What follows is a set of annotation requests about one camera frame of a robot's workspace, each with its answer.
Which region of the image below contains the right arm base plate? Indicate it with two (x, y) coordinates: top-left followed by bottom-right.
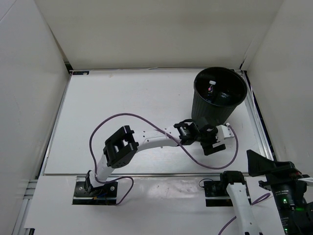
(200, 171), (251, 207)

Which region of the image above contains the dark green plastic bin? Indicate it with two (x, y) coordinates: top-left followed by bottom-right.
(191, 67), (247, 126)

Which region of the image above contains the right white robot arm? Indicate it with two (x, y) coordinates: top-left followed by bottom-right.
(219, 150), (313, 235)

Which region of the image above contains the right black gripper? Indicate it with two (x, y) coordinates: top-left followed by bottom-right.
(246, 149), (311, 235)

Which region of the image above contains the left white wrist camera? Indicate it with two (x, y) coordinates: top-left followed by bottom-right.
(216, 123), (234, 142)

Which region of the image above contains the clear Aquafina bottle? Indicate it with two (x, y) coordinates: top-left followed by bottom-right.
(205, 80), (217, 103)

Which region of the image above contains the blue label bottle white cap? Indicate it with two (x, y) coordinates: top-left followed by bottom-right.
(214, 92), (236, 106)

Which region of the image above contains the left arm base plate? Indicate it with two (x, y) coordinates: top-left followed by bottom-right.
(72, 177), (118, 206)

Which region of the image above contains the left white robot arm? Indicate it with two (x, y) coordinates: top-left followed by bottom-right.
(85, 118), (234, 196)

